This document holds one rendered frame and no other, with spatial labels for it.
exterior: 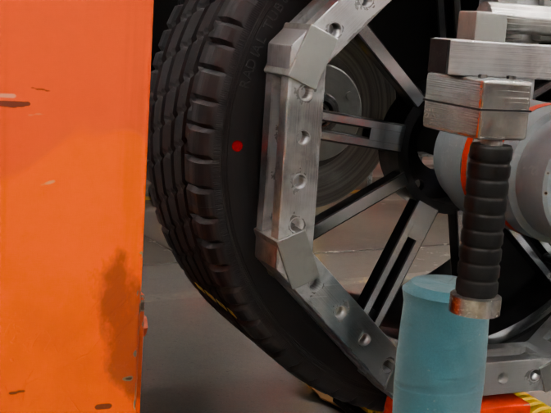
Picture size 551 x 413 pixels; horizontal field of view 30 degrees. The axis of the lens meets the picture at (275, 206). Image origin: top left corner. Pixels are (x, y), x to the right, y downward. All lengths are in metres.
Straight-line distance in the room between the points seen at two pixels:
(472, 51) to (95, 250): 0.36
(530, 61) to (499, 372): 0.43
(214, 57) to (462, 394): 0.42
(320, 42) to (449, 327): 0.30
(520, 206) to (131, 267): 0.39
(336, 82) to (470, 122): 0.73
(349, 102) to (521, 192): 0.61
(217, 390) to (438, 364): 1.82
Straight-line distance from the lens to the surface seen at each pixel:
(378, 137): 1.18
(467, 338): 1.01
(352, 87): 1.59
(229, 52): 1.08
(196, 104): 1.09
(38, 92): 0.85
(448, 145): 1.13
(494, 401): 1.23
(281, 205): 1.03
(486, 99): 0.86
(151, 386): 2.81
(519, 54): 0.91
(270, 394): 2.79
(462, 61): 0.88
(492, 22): 0.89
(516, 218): 1.05
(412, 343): 1.02
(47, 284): 0.88
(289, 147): 1.02
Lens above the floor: 0.99
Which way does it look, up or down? 10 degrees down
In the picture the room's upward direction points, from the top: 4 degrees clockwise
